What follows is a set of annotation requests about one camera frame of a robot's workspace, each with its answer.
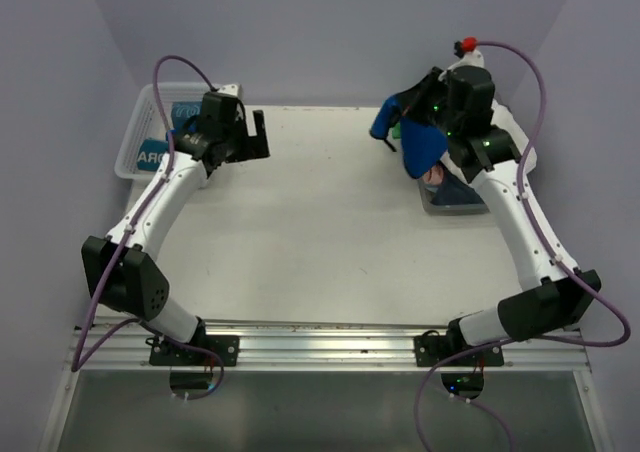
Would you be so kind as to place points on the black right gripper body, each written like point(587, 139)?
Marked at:
point(433, 105)

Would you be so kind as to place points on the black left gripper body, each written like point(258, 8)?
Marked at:
point(236, 135)

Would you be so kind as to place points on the blue microfiber towel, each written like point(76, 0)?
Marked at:
point(422, 145)

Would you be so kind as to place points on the teal beige cartoon towel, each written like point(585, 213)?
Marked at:
point(150, 154)

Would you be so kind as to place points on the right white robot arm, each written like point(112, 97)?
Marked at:
point(551, 297)

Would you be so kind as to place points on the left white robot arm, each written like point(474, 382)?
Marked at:
point(121, 268)

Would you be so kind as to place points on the white towel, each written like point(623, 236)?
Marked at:
point(503, 118)

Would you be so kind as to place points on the rolled teal towel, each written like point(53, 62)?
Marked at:
point(183, 110)

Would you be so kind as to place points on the white plastic basket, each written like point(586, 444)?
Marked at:
point(146, 122)

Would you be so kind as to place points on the dark blue towel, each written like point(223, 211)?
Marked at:
point(453, 192)

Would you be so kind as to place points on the clear plastic towel bin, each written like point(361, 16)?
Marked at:
point(426, 194)

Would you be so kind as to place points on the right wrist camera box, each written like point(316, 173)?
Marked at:
point(466, 50)

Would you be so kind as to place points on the aluminium mounting rail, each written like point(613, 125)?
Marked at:
point(359, 348)

